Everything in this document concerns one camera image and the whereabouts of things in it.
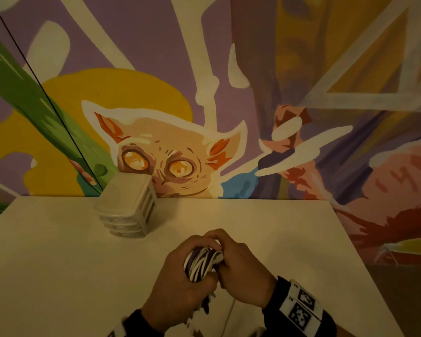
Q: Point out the black wristband with white markers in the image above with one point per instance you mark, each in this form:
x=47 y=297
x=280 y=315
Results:
x=300 y=307
x=131 y=326

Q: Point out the person's right fingers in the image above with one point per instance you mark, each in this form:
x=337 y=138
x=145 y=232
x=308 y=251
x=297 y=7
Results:
x=221 y=239

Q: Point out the person's right hand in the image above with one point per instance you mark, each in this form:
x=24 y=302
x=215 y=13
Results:
x=245 y=273

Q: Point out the translucent plastic mini drawer unit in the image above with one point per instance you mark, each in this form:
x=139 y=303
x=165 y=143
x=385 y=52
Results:
x=128 y=206

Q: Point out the person's left hand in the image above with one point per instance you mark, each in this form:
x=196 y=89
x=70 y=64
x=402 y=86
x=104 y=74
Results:
x=172 y=291

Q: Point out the person's left thumb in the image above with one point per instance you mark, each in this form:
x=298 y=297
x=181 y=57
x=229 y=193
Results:
x=205 y=281

